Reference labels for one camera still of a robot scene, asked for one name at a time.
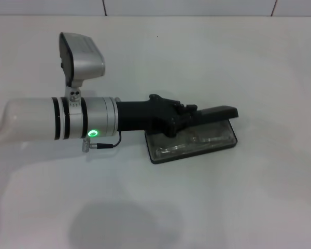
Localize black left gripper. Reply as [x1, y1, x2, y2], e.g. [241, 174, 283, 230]
[115, 93, 199, 139]

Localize black glasses case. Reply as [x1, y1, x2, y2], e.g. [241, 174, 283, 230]
[144, 105, 239, 164]

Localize clear white-framed glasses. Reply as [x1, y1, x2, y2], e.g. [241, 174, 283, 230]
[155, 128, 230, 159]

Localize left gripper cable with plug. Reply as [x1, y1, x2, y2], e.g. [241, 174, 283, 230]
[81, 132, 122, 151]

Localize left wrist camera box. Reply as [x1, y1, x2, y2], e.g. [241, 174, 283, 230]
[59, 32, 106, 102]

